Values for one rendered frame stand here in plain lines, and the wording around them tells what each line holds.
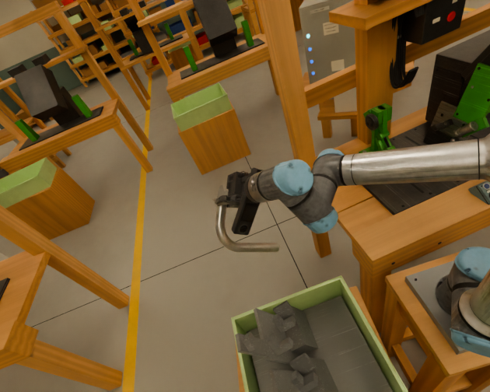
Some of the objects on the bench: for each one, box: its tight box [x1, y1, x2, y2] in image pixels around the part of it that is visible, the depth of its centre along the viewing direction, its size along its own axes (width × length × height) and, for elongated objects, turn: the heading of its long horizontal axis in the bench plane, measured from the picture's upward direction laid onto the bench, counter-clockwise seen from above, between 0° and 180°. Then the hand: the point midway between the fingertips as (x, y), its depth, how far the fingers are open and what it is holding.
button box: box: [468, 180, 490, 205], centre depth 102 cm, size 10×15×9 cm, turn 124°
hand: (222, 205), depth 83 cm, fingers closed on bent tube, 3 cm apart
